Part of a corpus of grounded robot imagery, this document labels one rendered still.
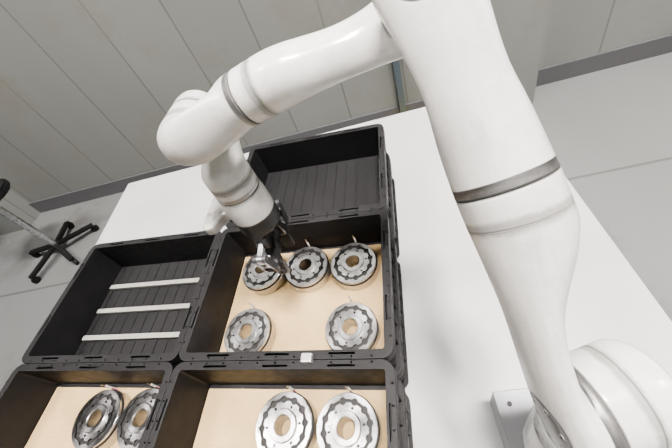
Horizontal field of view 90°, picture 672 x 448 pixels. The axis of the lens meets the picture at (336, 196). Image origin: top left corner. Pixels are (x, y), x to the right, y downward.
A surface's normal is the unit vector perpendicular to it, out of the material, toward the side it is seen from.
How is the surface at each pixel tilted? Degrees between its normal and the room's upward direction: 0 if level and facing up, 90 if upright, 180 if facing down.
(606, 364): 26
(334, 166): 0
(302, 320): 0
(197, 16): 90
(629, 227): 0
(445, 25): 51
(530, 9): 90
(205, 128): 77
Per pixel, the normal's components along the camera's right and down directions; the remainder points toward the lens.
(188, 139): 0.18, 0.54
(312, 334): -0.27, -0.65
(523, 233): -0.44, 0.26
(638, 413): -0.16, -0.35
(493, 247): -0.80, 0.39
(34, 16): 0.04, 0.73
